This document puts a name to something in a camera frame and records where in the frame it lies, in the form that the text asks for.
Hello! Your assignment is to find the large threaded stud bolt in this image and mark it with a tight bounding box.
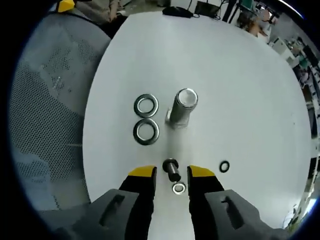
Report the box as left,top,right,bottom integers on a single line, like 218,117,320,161
164,87,199,130

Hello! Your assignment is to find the grey mesh office chair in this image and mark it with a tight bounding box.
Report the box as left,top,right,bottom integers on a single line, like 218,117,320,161
9,7,114,213

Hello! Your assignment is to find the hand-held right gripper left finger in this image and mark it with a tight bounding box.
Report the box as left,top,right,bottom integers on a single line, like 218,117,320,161
53,164,158,240

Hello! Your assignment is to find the large steel washer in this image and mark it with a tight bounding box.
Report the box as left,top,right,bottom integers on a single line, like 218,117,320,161
132,118,160,146
133,93,160,119

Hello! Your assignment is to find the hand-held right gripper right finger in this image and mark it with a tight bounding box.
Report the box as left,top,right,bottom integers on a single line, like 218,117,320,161
186,164,297,240

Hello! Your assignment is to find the black computer mouse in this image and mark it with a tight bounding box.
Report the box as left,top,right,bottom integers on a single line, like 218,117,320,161
161,5,194,19

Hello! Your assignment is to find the small black o-ring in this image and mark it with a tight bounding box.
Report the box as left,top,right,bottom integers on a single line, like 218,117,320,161
218,160,231,174

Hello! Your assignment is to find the small threaded stud bolt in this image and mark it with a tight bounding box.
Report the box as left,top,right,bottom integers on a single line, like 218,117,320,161
161,158,182,183

